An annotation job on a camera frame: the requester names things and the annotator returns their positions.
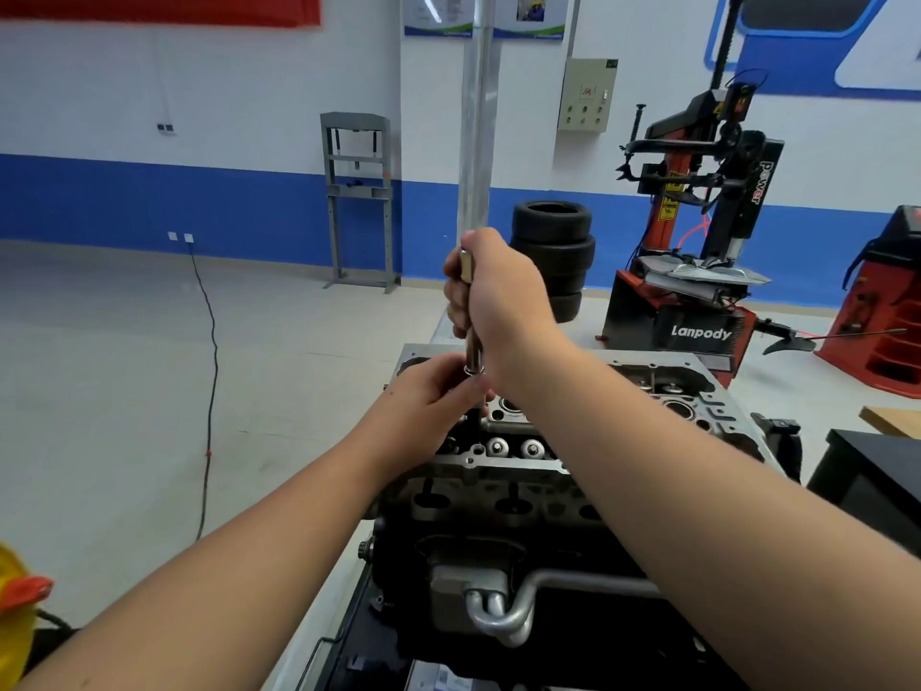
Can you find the yellow orange plastic object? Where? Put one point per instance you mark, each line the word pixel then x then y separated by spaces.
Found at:
pixel 14 604

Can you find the wooden board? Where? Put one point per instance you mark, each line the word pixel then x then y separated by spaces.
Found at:
pixel 896 420

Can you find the person's right fingers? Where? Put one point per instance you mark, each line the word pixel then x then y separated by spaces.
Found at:
pixel 455 294

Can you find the bent silver metal pipe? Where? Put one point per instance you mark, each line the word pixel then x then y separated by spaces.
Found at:
pixel 504 626

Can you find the silver metal pole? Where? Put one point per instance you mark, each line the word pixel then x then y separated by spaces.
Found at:
pixel 478 122

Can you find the black engine block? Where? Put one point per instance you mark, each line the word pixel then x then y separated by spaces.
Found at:
pixel 460 532

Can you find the black stand bracket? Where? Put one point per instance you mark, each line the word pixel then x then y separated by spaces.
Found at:
pixel 781 435

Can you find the red wall banner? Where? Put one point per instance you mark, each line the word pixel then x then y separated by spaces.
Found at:
pixel 158 7

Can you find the red wheel balancer machine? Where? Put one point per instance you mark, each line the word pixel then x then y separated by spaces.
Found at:
pixel 881 316

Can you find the white green wall poster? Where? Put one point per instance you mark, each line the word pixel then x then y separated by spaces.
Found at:
pixel 439 14
pixel 532 17

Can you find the beige electrical control box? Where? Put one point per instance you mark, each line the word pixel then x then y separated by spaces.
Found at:
pixel 586 93

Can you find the steel socket wrench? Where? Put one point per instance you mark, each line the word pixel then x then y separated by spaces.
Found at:
pixel 474 352

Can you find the person's left thumb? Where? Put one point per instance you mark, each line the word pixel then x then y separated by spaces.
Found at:
pixel 442 364

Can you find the grey shop press frame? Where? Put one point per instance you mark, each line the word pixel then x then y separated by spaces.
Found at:
pixel 360 190

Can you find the aluminium engine cylinder head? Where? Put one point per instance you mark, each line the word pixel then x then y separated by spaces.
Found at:
pixel 504 489

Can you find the white engine stand base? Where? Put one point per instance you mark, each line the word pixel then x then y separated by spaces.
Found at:
pixel 316 626

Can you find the red black tyre changer machine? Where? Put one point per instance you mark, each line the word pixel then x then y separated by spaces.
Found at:
pixel 680 330

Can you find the white wall socket pair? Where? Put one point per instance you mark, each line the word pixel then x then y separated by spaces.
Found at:
pixel 181 237

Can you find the black table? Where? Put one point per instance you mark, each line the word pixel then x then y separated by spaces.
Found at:
pixel 874 474

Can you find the person's right forearm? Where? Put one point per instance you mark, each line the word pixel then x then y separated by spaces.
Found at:
pixel 705 510

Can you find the person's left hand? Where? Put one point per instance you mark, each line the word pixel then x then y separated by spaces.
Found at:
pixel 417 410

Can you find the person's right hand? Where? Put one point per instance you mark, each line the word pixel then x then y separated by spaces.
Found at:
pixel 507 309

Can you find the black tyre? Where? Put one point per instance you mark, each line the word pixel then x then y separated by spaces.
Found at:
pixel 568 282
pixel 567 307
pixel 568 255
pixel 552 219

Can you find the person's left forearm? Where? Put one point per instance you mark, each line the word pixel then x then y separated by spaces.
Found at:
pixel 216 568

